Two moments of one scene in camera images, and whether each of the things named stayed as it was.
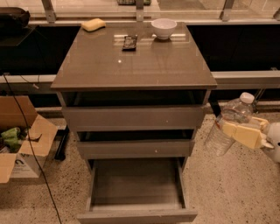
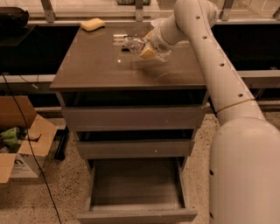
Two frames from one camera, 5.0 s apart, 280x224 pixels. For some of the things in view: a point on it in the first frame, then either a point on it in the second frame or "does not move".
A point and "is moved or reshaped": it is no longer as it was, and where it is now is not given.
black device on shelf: [14, 17] does not move
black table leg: [61, 137] does not move
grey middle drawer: [167, 149] does not move
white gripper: [275, 139] → [158, 41]
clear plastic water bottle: [239, 110] is moved or reshaped
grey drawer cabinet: [135, 93] does not move
